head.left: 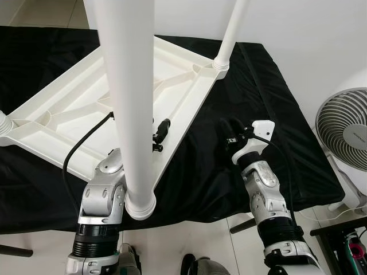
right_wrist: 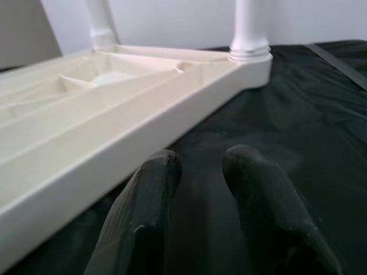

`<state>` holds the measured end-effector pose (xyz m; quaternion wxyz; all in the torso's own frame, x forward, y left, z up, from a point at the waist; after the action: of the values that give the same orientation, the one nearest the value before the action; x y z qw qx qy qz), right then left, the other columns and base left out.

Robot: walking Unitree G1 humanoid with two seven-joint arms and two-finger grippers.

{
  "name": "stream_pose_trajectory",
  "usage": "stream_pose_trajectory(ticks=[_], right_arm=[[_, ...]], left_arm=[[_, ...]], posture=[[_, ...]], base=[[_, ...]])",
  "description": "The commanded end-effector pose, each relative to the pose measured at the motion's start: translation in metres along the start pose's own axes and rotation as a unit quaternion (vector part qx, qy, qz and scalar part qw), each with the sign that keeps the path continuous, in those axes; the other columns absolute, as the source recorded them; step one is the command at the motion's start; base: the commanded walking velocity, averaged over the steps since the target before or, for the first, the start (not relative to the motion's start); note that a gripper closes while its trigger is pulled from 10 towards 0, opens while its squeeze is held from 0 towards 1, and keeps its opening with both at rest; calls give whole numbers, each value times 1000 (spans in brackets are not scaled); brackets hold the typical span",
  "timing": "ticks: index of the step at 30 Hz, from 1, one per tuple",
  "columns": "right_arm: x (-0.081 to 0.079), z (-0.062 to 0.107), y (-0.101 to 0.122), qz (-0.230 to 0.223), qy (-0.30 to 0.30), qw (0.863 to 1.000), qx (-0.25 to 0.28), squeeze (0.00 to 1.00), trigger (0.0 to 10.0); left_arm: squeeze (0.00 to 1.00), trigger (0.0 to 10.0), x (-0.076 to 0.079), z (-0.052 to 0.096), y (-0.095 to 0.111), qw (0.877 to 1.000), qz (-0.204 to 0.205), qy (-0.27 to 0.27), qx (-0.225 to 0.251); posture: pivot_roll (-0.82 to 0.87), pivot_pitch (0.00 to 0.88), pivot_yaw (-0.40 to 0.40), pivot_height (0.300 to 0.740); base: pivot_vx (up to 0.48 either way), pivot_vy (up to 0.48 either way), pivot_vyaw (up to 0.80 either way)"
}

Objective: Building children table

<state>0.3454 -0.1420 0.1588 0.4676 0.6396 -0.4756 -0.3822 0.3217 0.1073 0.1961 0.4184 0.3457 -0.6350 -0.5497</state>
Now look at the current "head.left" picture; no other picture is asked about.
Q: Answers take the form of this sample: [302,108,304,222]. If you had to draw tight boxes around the white plastic table top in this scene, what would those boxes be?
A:
[0,34,229,193]

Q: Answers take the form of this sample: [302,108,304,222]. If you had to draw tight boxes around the black table cloth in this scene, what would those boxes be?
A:
[0,26,346,233]

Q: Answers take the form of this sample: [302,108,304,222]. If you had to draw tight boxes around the black metal table leg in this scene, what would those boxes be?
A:
[0,245,34,257]
[230,216,257,234]

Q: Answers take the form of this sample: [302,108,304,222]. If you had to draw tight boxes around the white round fan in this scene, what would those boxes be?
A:
[315,86,367,172]

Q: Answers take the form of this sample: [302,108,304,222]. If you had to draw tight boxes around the grey left robot leg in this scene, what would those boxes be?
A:
[116,243,142,275]

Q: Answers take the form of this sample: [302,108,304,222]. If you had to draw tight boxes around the grey robot leg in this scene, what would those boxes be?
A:
[182,254,231,275]
[116,243,142,275]

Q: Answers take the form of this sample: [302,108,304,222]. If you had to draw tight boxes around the white grey floor appliance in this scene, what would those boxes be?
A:
[327,165,367,217]

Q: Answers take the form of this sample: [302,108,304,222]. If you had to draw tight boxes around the grey right robot leg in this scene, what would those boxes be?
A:
[182,254,231,275]

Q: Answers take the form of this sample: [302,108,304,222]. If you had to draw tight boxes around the black low shelf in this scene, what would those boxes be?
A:
[311,219,367,275]

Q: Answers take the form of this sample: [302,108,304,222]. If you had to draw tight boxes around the grey pink hair dryer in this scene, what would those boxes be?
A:
[346,238,367,265]

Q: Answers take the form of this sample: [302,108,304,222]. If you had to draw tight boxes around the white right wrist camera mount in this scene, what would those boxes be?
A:
[232,120,276,167]

